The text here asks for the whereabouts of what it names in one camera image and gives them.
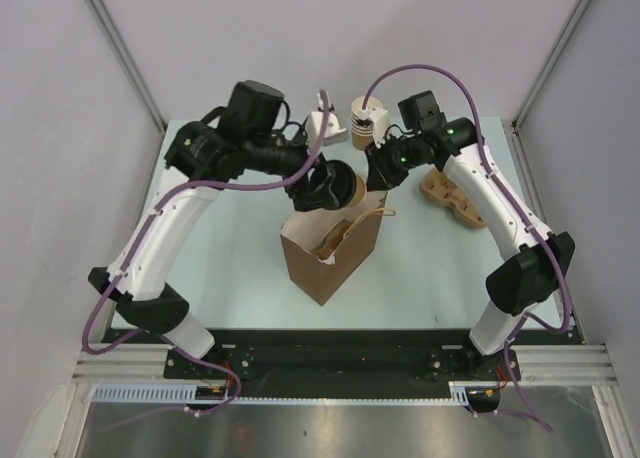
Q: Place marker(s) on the stack of brown paper cups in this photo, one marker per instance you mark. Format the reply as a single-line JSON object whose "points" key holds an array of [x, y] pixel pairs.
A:
{"points": [[361, 134]]}

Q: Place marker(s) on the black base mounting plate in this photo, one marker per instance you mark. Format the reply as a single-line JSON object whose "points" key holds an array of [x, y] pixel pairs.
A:
{"points": [[358, 364]]}

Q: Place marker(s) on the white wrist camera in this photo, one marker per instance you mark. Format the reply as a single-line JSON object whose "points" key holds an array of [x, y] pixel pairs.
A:
{"points": [[330, 128], [378, 120]]}

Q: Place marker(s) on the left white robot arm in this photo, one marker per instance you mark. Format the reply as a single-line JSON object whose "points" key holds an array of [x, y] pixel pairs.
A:
{"points": [[234, 147]]}

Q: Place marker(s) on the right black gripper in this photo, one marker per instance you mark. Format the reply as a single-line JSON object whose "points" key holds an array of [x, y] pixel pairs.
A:
{"points": [[381, 175]]}

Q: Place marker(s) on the black plastic cup lid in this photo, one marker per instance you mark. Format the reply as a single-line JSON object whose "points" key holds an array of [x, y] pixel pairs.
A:
{"points": [[343, 183]]}

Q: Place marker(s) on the brown paper takeout bag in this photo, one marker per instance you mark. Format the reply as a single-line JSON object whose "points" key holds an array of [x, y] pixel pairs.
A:
{"points": [[302, 232]]}

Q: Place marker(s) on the brown paper coffee cup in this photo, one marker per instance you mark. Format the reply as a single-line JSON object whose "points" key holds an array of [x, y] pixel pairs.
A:
{"points": [[359, 191]]}

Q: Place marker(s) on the white slotted cable duct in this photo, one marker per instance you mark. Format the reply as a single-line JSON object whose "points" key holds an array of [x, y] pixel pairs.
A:
{"points": [[191, 396]]}

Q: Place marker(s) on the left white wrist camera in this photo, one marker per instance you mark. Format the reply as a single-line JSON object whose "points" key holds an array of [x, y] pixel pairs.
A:
{"points": [[330, 128]]}

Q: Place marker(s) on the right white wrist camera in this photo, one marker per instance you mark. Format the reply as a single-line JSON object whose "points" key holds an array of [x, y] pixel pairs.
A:
{"points": [[378, 120]]}

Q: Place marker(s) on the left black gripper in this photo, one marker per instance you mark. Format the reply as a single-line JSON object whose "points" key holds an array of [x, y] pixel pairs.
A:
{"points": [[318, 192]]}

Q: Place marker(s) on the brown cardboard cup carrier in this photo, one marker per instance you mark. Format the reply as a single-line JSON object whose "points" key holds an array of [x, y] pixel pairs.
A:
{"points": [[437, 188]]}

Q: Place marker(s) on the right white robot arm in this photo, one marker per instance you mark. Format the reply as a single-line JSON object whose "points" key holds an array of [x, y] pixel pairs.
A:
{"points": [[535, 259]]}

